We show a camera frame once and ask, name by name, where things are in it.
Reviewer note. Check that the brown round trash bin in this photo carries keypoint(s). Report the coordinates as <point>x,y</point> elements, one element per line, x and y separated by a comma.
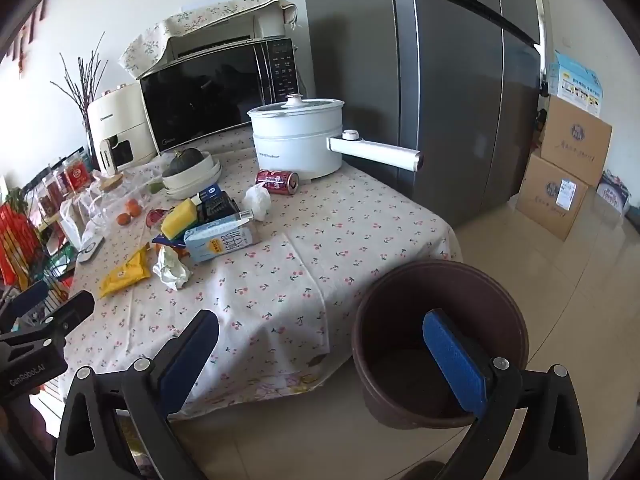
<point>385,310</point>

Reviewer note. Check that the black microwave oven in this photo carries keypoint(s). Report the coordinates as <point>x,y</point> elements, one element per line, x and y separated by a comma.
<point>210,95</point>

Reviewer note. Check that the white electric cooking pot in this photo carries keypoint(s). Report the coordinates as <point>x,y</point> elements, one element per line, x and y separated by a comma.
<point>295,150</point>

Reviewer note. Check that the white plate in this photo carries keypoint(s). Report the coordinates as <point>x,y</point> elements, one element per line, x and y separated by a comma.
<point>200,196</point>
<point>212,182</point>

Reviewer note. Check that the blue and white box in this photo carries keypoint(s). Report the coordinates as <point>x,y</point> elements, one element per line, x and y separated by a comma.
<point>575,77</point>

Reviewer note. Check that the cherry print tablecloth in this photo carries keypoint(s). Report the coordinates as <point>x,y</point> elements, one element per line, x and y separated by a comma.
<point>280,300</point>

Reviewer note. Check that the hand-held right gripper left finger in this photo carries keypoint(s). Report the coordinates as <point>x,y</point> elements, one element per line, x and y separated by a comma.
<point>187,360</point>

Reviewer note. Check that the small red drink can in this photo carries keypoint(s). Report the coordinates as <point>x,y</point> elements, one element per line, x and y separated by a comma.
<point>275,181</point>

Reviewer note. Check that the yellow snack wrapper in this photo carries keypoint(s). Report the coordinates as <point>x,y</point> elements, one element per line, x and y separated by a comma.
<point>122,275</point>

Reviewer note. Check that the red snack bag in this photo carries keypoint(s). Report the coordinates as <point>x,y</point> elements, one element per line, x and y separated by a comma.
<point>17,245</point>

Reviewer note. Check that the cardboard box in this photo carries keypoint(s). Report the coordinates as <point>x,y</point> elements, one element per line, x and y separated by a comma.
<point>575,140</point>
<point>545,200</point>

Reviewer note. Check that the blue and white milk carton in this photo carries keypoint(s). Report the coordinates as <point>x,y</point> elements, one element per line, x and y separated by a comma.
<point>220,242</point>

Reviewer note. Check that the white crumpled paper ball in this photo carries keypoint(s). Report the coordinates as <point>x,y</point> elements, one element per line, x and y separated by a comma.
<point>257,202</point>

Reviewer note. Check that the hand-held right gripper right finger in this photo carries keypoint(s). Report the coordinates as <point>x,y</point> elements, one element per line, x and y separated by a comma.
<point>455,365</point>

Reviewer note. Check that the white air fryer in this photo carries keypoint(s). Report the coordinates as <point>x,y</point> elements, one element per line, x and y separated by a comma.
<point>125,120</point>

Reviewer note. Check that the purple and white package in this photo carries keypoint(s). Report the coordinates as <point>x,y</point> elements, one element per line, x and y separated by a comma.
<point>612,195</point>

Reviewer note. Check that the yellow sponge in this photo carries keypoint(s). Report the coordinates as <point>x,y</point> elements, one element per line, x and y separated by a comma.
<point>177,220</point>

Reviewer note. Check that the glass jar with red label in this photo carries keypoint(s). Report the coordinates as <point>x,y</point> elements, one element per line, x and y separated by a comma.
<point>77,177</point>

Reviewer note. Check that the white crumpled paper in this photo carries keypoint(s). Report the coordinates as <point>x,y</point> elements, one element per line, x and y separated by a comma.
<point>170,270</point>

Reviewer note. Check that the dried branches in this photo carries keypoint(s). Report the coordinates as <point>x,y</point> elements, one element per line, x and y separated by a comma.
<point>82,90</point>

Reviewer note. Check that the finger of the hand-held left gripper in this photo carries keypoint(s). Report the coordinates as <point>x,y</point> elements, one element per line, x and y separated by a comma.
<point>27,300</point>
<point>72,312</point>

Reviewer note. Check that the small dark blue carton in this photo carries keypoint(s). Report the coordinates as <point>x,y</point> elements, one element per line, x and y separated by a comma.
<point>220,207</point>

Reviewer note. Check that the dark green pumpkin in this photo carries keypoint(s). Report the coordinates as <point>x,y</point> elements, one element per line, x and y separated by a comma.
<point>186,162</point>

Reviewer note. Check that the glass teapot with wooden lid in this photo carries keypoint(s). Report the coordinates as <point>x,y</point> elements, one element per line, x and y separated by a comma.
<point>110,182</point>

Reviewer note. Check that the floral cloth cover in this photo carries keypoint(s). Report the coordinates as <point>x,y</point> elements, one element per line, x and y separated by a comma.
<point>150,50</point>

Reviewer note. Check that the grey refrigerator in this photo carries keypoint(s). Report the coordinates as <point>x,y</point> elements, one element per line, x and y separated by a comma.
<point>440,85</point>

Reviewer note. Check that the tangerine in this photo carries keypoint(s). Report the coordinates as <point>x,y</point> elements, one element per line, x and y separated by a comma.
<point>133,205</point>
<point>123,219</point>

